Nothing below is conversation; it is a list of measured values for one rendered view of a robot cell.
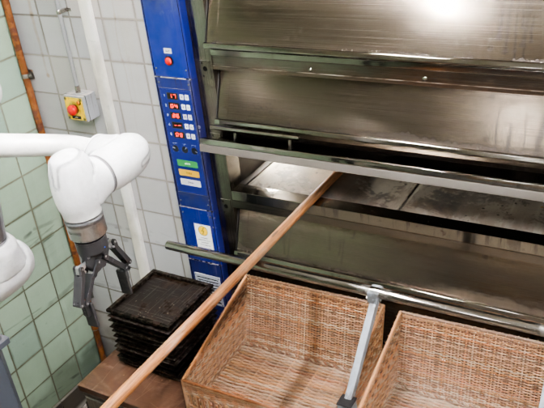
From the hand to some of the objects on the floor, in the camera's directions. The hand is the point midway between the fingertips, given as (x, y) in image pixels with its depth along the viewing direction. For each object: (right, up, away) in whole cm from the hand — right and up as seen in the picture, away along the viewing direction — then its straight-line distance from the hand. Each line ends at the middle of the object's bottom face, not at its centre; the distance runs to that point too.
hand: (110, 305), depth 180 cm
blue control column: (+70, -28, +213) cm, 226 cm away
